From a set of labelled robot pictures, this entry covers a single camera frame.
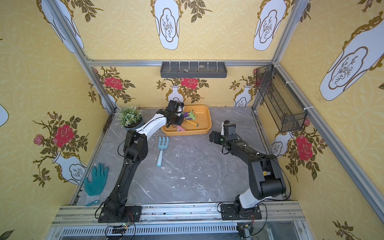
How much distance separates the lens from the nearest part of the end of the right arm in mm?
700

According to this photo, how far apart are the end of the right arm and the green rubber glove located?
655 mm

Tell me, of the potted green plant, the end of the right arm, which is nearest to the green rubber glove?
the potted green plant

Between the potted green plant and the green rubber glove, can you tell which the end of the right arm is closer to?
the potted green plant

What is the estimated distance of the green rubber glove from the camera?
82cm
